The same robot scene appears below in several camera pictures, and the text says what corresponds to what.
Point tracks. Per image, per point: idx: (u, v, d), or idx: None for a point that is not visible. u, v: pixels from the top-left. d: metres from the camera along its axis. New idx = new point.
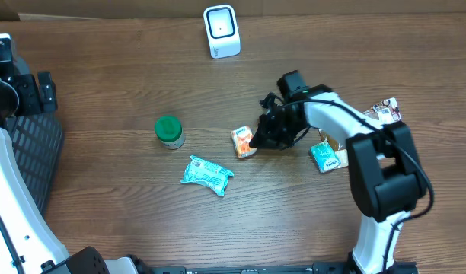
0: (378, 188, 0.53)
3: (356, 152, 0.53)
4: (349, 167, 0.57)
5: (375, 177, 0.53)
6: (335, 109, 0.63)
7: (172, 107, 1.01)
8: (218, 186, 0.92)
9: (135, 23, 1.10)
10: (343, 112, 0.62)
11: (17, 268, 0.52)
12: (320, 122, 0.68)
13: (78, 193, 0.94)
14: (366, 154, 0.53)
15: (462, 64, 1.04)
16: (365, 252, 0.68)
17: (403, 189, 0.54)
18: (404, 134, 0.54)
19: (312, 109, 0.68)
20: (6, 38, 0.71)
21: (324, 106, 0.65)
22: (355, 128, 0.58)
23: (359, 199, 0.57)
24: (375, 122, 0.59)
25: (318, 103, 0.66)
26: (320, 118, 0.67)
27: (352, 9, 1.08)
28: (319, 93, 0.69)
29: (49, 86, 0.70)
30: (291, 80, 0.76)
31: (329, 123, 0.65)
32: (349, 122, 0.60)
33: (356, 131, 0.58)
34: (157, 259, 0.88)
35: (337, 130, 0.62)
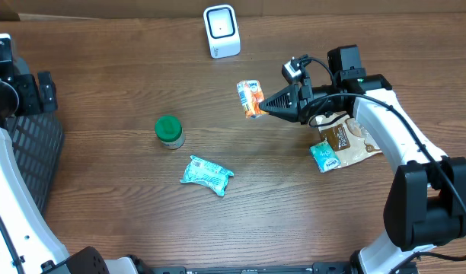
0: (417, 221, 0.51)
3: (407, 186, 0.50)
4: (394, 191, 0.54)
5: (418, 211, 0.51)
6: (392, 119, 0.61)
7: (172, 107, 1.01)
8: (218, 186, 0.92)
9: (135, 23, 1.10)
10: (398, 125, 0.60)
11: (17, 268, 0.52)
12: (365, 120, 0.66)
13: (78, 193, 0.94)
14: (416, 187, 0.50)
15: (462, 64, 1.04)
16: (377, 262, 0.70)
17: (442, 229, 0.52)
18: (463, 174, 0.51)
19: (362, 105, 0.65)
20: (6, 39, 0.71)
21: (380, 110, 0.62)
22: (411, 151, 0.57)
23: (390, 221, 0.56)
24: (432, 148, 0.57)
25: (373, 104, 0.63)
26: (368, 116, 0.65)
27: (352, 9, 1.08)
28: (375, 84, 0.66)
29: (49, 86, 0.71)
30: (347, 55, 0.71)
31: (378, 128, 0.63)
32: (406, 142, 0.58)
33: (412, 156, 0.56)
34: (157, 259, 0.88)
35: (387, 140, 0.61)
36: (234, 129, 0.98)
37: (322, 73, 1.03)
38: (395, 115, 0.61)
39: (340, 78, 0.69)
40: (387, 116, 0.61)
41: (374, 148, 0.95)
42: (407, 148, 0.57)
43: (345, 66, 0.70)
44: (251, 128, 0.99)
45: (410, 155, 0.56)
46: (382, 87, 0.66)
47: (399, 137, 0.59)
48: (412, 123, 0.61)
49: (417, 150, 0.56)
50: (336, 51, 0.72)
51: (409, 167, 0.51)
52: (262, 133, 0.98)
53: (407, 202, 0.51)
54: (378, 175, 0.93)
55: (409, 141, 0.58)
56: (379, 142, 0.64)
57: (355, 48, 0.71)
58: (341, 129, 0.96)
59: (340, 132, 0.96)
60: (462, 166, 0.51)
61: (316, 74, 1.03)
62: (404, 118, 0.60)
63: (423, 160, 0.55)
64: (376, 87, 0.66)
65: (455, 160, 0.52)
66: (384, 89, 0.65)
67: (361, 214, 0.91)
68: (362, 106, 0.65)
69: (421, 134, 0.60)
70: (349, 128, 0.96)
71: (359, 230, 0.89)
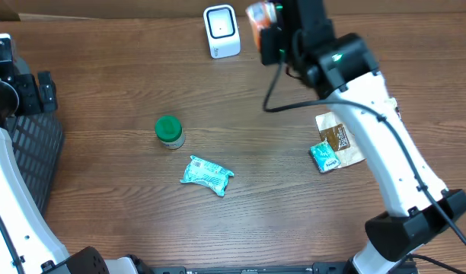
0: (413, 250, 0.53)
3: (410, 243, 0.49)
4: (388, 230, 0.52)
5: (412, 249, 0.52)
6: (385, 138, 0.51)
7: (172, 107, 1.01)
8: (218, 186, 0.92)
9: (135, 23, 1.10)
10: (391, 148, 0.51)
11: (17, 268, 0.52)
12: (342, 118, 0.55)
13: (78, 193, 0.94)
14: (419, 237, 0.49)
15: (462, 64, 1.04)
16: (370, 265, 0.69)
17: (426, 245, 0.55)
18: (462, 208, 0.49)
19: (343, 108, 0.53)
20: (7, 39, 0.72)
21: (370, 122, 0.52)
22: (410, 190, 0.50)
23: (376, 237, 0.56)
24: (429, 175, 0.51)
25: (359, 112, 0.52)
26: (348, 119, 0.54)
27: (351, 9, 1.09)
28: (351, 54, 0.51)
29: (49, 86, 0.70)
30: (307, 4, 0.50)
31: (361, 138, 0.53)
32: (403, 175, 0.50)
33: (412, 198, 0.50)
34: (157, 259, 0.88)
35: (375, 157, 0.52)
36: (235, 129, 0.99)
37: None
38: (387, 129, 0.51)
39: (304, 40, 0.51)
40: (379, 134, 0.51)
41: None
42: (403, 183, 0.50)
43: (306, 23, 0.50)
44: (250, 128, 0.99)
45: (408, 194, 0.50)
46: (360, 58, 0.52)
47: (396, 170, 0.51)
48: (406, 138, 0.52)
49: (417, 189, 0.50)
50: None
51: (410, 224, 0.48)
52: (262, 133, 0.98)
53: (406, 250, 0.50)
54: None
55: (406, 176, 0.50)
56: (359, 144, 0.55)
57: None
58: (341, 129, 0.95)
59: (340, 132, 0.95)
60: (461, 202, 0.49)
61: None
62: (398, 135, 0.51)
63: (423, 202, 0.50)
64: (357, 56, 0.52)
65: (455, 199, 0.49)
66: (369, 74, 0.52)
67: (361, 214, 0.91)
68: (343, 111, 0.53)
69: (416, 154, 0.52)
70: None
71: (359, 230, 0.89)
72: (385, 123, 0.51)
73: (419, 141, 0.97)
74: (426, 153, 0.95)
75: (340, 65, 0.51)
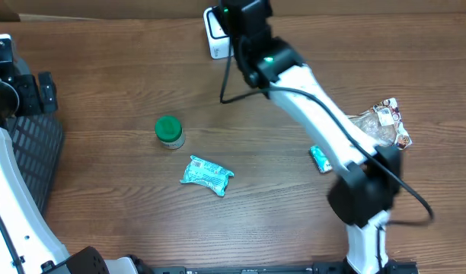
0: (367, 209, 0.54)
3: (352, 190, 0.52)
4: (339, 193, 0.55)
5: (368, 205, 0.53)
6: (318, 111, 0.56)
7: (172, 107, 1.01)
8: (218, 186, 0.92)
9: (135, 23, 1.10)
10: (323, 119, 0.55)
11: (17, 268, 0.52)
12: (285, 107, 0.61)
13: (78, 193, 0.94)
14: (362, 186, 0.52)
15: (462, 64, 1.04)
16: (359, 253, 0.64)
17: (387, 205, 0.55)
18: (395, 154, 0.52)
19: (279, 94, 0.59)
20: (7, 39, 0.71)
21: (302, 100, 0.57)
22: (346, 150, 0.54)
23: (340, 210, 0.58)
24: (361, 135, 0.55)
25: (292, 93, 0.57)
26: (287, 104, 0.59)
27: (351, 9, 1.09)
28: (285, 59, 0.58)
29: (49, 86, 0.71)
30: (251, 16, 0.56)
31: (301, 119, 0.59)
32: (335, 138, 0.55)
33: (346, 154, 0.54)
34: (157, 258, 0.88)
35: (314, 132, 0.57)
36: (234, 129, 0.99)
37: (322, 73, 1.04)
38: (317, 104, 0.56)
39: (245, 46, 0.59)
40: (313, 109, 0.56)
41: None
42: (336, 143, 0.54)
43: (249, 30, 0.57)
44: (250, 128, 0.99)
45: (345, 154, 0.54)
46: (292, 61, 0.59)
47: (330, 135, 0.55)
48: (339, 112, 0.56)
49: (349, 145, 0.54)
50: (237, 11, 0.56)
51: (347, 172, 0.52)
52: (262, 133, 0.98)
53: (356, 202, 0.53)
54: None
55: (340, 138, 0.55)
56: (306, 127, 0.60)
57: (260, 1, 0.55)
58: None
59: None
60: (392, 151, 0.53)
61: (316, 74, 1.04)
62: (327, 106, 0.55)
63: (358, 157, 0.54)
64: (287, 61, 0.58)
65: (387, 149, 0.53)
66: (298, 68, 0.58)
67: None
68: (281, 97, 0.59)
69: (349, 120, 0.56)
70: None
71: None
72: (314, 98, 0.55)
73: (419, 141, 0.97)
74: (426, 153, 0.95)
75: (272, 65, 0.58)
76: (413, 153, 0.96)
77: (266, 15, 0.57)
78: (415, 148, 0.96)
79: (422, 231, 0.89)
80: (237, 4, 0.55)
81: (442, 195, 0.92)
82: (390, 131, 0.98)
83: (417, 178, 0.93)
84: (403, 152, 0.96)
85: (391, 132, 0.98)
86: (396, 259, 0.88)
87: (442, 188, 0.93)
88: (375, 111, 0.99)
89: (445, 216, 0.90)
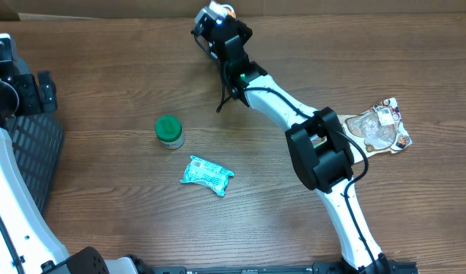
0: (314, 164, 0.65)
3: (295, 142, 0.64)
4: (292, 154, 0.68)
5: (311, 157, 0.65)
6: (272, 97, 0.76)
7: (172, 107, 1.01)
8: (218, 186, 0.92)
9: (135, 23, 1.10)
10: (277, 101, 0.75)
11: (17, 268, 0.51)
12: (256, 104, 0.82)
13: (78, 193, 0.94)
14: (304, 141, 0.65)
15: (461, 64, 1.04)
16: (340, 232, 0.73)
17: (334, 164, 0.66)
18: (332, 118, 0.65)
19: (250, 94, 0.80)
20: (6, 39, 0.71)
21: (263, 93, 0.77)
22: (292, 118, 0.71)
23: (301, 173, 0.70)
24: (305, 108, 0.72)
25: (255, 90, 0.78)
26: (256, 102, 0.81)
27: (352, 9, 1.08)
28: (255, 75, 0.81)
29: (49, 86, 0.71)
30: (231, 48, 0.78)
31: (265, 109, 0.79)
32: (285, 110, 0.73)
33: (292, 120, 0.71)
34: (157, 259, 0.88)
35: (272, 113, 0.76)
36: (234, 129, 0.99)
37: (322, 73, 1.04)
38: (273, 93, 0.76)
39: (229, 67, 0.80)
40: (269, 97, 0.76)
41: (374, 148, 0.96)
42: (285, 113, 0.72)
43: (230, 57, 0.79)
44: (250, 127, 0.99)
45: (292, 120, 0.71)
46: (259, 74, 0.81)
47: (282, 109, 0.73)
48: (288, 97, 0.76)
49: (295, 114, 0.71)
50: (223, 44, 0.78)
51: (292, 131, 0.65)
52: (262, 133, 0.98)
53: (301, 154, 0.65)
54: (378, 175, 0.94)
55: (288, 110, 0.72)
56: (268, 115, 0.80)
57: (238, 38, 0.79)
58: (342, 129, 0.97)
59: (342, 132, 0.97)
60: (328, 114, 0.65)
61: (316, 74, 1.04)
62: (280, 93, 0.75)
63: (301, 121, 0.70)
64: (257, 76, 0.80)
65: (323, 111, 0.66)
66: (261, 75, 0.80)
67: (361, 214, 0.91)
68: (250, 97, 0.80)
69: (295, 100, 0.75)
70: (350, 128, 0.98)
71: None
72: (271, 90, 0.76)
73: (419, 141, 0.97)
74: (426, 153, 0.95)
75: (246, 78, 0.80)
76: (413, 153, 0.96)
77: (242, 47, 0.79)
78: (415, 148, 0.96)
79: (422, 231, 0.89)
80: (223, 39, 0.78)
81: (442, 195, 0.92)
82: (390, 131, 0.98)
83: (417, 178, 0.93)
84: (403, 151, 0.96)
85: (391, 132, 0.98)
86: (396, 259, 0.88)
87: (442, 188, 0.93)
88: (375, 111, 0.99)
89: (445, 216, 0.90)
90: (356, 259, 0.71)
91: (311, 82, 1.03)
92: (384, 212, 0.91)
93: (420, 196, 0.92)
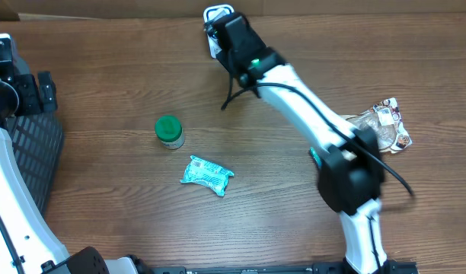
0: (351, 190, 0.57)
3: (333, 169, 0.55)
4: (323, 174, 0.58)
5: (348, 184, 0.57)
6: (295, 97, 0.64)
7: (172, 107, 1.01)
8: (218, 186, 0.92)
9: (135, 23, 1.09)
10: (303, 107, 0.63)
11: (17, 268, 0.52)
12: (275, 103, 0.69)
13: (78, 193, 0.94)
14: (343, 167, 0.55)
15: (462, 64, 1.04)
16: (353, 245, 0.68)
17: (370, 187, 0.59)
18: (373, 138, 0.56)
19: (266, 89, 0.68)
20: (6, 39, 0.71)
21: (284, 93, 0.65)
22: (324, 135, 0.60)
23: (328, 193, 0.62)
24: (339, 121, 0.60)
25: (275, 87, 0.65)
26: (272, 98, 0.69)
27: (352, 9, 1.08)
28: (270, 62, 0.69)
29: (49, 86, 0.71)
30: (232, 30, 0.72)
31: (283, 109, 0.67)
32: (314, 122, 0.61)
33: (323, 136, 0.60)
34: (157, 259, 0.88)
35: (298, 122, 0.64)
36: (234, 129, 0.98)
37: (322, 74, 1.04)
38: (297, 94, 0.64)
39: (235, 57, 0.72)
40: (292, 99, 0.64)
41: None
42: (316, 127, 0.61)
43: (234, 43, 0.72)
44: (251, 128, 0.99)
45: (324, 136, 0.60)
46: (277, 63, 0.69)
47: (311, 121, 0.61)
48: (317, 100, 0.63)
49: (328, 129, 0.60)
50: (223, 27, 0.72)
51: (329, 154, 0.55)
52: (261, 133, 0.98)
53: (338, 181, 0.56)
54: None
55: (319, 124, 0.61)
56: (289, 117, 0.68)
57: (240, 19, 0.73)
58: None
59: None
60: (369, 133, 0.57)
61: (316, 74, 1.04)
62: (306, 96, 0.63)
63: (337, 139, 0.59)
64: (273, 65, 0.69)
65: (364, 132, 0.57)
66: (279, 66, 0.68)
67: None
68: (265, 91, 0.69)
69: (325, 107, 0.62)
70: None
71: None
72: (295, 90, 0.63)
73: (419, 141, 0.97)
74: (426, 153, 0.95)
75: (258, 66, 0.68)
76: (413, 153, 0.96)
77: (246, 30, 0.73)
78: (415, 148, 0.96)
79: (422, 231, 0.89)
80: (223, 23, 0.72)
81: (442, 195, 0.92)
82: (390, 131, 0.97)
83: (417, 178, 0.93)
84: (403, 152, 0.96)
85: (391, 132, 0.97)
86: (396, 259, 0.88)
87: (442, 188, 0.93)
88: (375, 111, 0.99)
89: (445, 216, 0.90)
90: (363, 270, 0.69)
91: (310, 82, 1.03)
92: (385, 212, 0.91)
93: (420, 196, 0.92)
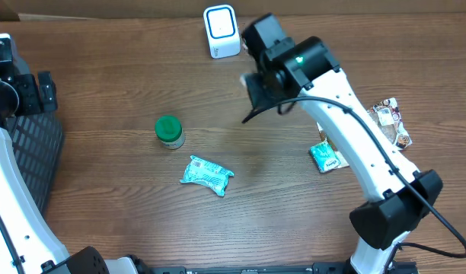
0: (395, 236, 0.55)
3: (390, 222, 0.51)
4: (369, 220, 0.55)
5: (395, 231, 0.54)
6: (351, 122, 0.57)
7: (172, 107, 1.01)
8: (218, 186, 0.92)
9: (135, 23, 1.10)
10: (359, 138, 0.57)
11: (17, 268, 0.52)
12: (321, 121, 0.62)
13: (78, 193, 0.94)
14: (399, 217, 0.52)
15: (462, 64, 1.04)
16: (367, 262, 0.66)
17: (411, 229, 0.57)
18: (435, 187, 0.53)
19: (313, 105, 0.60)
20: (6, 39, 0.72)
21: (337, 113, 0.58)
22: (383, 173, 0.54)
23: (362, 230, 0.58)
24: (400, 160, 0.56)
25: (324, 104, 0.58)
26: (321, 117, 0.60)
27: (351, 9, 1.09)
28: (314, 58, 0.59)
29: (49, 86, 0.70)
30: (263, 31, 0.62)
31: (334, 134, 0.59)
32: (369, 158, 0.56)
33: (378, 173, 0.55)
34: (157, 258, 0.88)
35: (349, 148, 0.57)
36: (235, 129, 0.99)
37: None
38: (352, 118, 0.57)
39: (268, 58, 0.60)
40: (346, 122, 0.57)
41: None
42: (373, 163, 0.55)
43: (267, 43, 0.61)
44: (251, 128, 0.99)
45: (380, 177, 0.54)
46: (323, 60, 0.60)
47: (365, 156, 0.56)
48: (375, 129, 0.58)
49: (389, 172, 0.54)
50: (252, 28, 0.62)
51: (387, 205, 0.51)
52: (261, 133, 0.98)
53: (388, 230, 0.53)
54: None
55: (378, 161, 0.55)
56: (336, 144, 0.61)
57: (272, 18, 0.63)
58: None
59: None
60: (432, 181, 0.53)
61: None
62: (363, 121, 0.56)
63: (397, 185, 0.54)
64: (319, 55, 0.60)
65: (426, 178, 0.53)
66: (331, 71, 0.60)
67: None
68: (312, 106, 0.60)
69: (384, 140, 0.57)
70: None
71: None
72: (352, 113, 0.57)
73: (419, 141, 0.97)
74: (426, 153, 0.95)
75: (304, 67, 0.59)
76: (413, 153, 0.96)
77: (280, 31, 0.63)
78: (415, 148, 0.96)
79: (422, 231, 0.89)
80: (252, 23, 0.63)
81: (442, 195, 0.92)
82: (390, 131, 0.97)
83: None
84: (403, 152, 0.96)
85: (391, 132, 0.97)
86: (396, 259, 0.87)
87: (442, 188, 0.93)
88: (375, 111, 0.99)
89: (445, 216, 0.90)
90: None
91: None
92: None
93: None
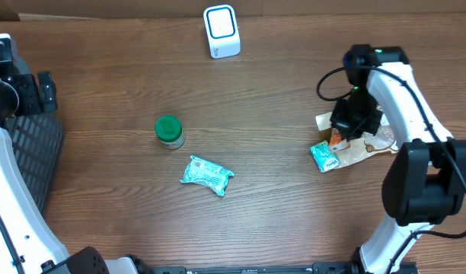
0: (416, 195, 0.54)
3: (410, 160, 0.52)
4: (396, 168, 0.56)
5: (416, 187, 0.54)
6: (403, 92, 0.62)
7: (172, 107, 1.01)
8: (218, 186, 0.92)
9: (135, 23, 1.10)
10: (407, 103, 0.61)
11: (17, 268, 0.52)
12: (378, 95, 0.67)
13: (78, 193, 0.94)
14: (421, 164, 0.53)
15: (461, 64, 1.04)
16: (376, 250, 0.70)
17: (435, 206, 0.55)
18: None
19: (375, 77, 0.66)
20: (6, 39, 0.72)
21: (393, 84, 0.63)
22: (419, 129, 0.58)
23: (390, 192, 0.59)
24: (438, 129, 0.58)
25: (387, 76, 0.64)
26: (380, 90, 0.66)
27: (351, 9, 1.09)
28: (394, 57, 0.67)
29: (49, 86, 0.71)
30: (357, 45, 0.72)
31: (387, 103, 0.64)
32: (413, 117, 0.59)
33: (413, 128, 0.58)
34: (157, 259, 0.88)
35: (397, 113, 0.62)
36: (235, 129, 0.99)
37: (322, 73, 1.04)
38: (407, 90, 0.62)
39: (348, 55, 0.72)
40: (399, 91, 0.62)
41: (374, 148, 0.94)
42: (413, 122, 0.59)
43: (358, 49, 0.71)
44: (251, 128, 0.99)
45: (416, 132, 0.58)
46: (399, 60, 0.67)
47: (408, 114, 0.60)
48: (424, 103, 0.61)
49: (424, 129, 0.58)
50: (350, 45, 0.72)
51: (413, 145, 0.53)
52: (261, 133, 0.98)
53: (408, 175, 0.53)
54: (378, 176, 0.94)
55: (417, 119, 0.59)
56: (387, 113, 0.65)
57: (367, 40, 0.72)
58: None
59: None
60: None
61: (317, 74, 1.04)
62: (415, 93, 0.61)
63: (429, 138, 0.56)
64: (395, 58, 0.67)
65: (461, 144, 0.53)
66: (400, 63, 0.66)
67: (362, 214, 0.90)
68: (375, 78, 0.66)
69: (429, 113, 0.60)
70: None
71: (359, 230, 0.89)
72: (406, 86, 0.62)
73: None
74: None
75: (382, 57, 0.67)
76: None
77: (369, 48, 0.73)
78: None
79: None
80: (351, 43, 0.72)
81: None
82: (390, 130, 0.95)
83: None
84: None
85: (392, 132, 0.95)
86: None
87: None
88: None
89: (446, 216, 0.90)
90: (371, 271, 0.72)
91: (311, 81, 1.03)
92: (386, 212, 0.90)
93: None
